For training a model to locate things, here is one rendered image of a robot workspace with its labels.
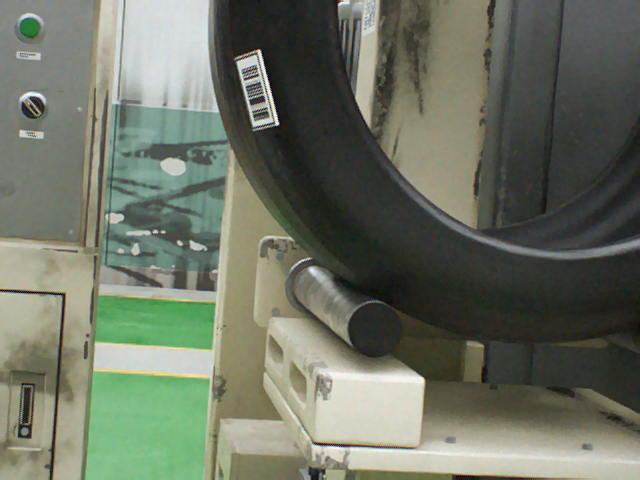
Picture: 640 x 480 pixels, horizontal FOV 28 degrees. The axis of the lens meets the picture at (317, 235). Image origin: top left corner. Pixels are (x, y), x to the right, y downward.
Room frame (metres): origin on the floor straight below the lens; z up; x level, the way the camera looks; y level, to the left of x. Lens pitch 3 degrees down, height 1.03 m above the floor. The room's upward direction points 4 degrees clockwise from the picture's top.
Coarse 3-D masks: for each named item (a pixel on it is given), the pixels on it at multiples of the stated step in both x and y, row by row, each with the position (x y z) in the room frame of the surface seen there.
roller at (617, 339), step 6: (630, 330) 1.16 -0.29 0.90; (636, 330) 1.14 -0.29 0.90; (606, 336) 1.23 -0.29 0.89; (612, 336) 1.21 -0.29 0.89; (618, 336) 1.19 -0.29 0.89; (624, 336) 1.17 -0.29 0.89; (630, 336) 1.16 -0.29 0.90; (636, 336) 1.14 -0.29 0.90; (612, 342) 1.23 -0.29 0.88; (618, 342) 1.20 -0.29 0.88; (624, 342) 1.18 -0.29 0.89; (630, 342) 1.16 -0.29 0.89; (636, 342) 1.15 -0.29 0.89; (630, 348) 1.18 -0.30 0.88; (636, 348) 1.15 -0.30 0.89
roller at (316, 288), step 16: (304, 272) 1.32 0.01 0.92; (320, 272) 1.28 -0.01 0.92; (304, 288) 1.27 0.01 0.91; (320, 288) 1.19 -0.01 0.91; (336, 288) 1.14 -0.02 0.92; (352, 288) 1.12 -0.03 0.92; (304, 304) 1.28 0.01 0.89; (320, 304) 1.16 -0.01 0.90; (336, 304) 1.09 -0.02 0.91; (352, 304) 1.04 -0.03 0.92; (368, 304) 1.02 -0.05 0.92; (384, 304) 1.02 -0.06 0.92; (336, 320) 1.07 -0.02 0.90; (352, 320) 1.01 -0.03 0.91; (368, 320) 1.01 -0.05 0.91; (384, 320) 1.01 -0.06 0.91; (400, 320) 1.02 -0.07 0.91; (352, 336) 1.01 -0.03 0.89; (368, 336) 1.01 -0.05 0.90; (384, 336) 1.01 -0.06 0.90; (400, 336) 1.02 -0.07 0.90; (368, 352) 1.01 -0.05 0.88; (384, 352) 1.02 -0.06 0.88
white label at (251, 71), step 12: (240, 60) 1.02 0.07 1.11; (252, 60) 1.00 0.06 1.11; (240, 72) 1.02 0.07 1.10; (252, 72) 1.01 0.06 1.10; (264, 72) 0.99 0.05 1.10; (252, 84) 1.01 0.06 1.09; (264, 84) 1.00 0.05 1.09; (252, 96) 1.02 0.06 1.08; (264, 96) 1.00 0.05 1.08; (252, 108) 1.02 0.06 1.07; (264, 108) 1.00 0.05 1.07; (252, 120) 1.03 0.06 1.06; (264, 120) 1.01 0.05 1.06; (276, 120) 1.00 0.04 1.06
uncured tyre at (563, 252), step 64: (256, 0) 1.01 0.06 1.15; (320, 0) 1.00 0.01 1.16; (320, 64) 1.00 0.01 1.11; (320, 128) 1.00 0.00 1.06; (256, 192) 1.21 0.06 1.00; (320, 192) 1.02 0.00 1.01; (384, 192) 1.01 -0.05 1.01; (320, 256) 1.11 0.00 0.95; (384, 256) 1.03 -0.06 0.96; (448, 256) 1.02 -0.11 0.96; (512, 256) 1.02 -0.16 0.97; (576, 256) 1.03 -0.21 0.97; (448, 320) 1.06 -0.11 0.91; (512, 320) 1.05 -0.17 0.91; (576, 320) 1.06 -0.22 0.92
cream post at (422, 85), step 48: (384, 0) 1.39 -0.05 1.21; (432, 0) 1.40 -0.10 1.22; (480, 0) 1.40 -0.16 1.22; (384, 48) 1.39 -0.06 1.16; (432, 48) 1.40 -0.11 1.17; (480, 48) 1.41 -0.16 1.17; (384, 96) 1.39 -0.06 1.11; (432, 96) 1.40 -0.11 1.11; (480, 96) 1.41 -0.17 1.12; (384, 144) 1.39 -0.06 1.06; (432, 144) 1.40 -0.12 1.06; (480, 144) 1.41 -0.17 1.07; (432, 192) 1.40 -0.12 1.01
